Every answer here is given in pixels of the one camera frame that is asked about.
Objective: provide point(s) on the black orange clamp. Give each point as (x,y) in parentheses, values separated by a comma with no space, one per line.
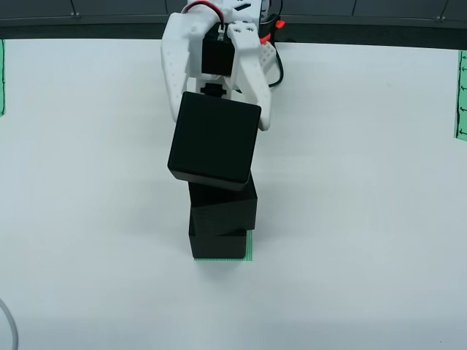
(279,24)

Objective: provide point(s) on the black cube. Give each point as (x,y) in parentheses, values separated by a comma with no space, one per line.
(215,146)
(222,215)
(217,248)

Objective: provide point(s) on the green striped square marker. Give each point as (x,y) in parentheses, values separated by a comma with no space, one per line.
(249,244)

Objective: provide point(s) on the green strip with black line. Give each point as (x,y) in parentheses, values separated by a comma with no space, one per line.
(461,95)
(1,73)

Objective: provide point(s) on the wrist camera on white bracket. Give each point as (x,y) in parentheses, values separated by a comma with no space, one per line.
(213,91)

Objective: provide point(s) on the grey cabinet fronts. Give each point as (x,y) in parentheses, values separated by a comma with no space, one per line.
(109,7)

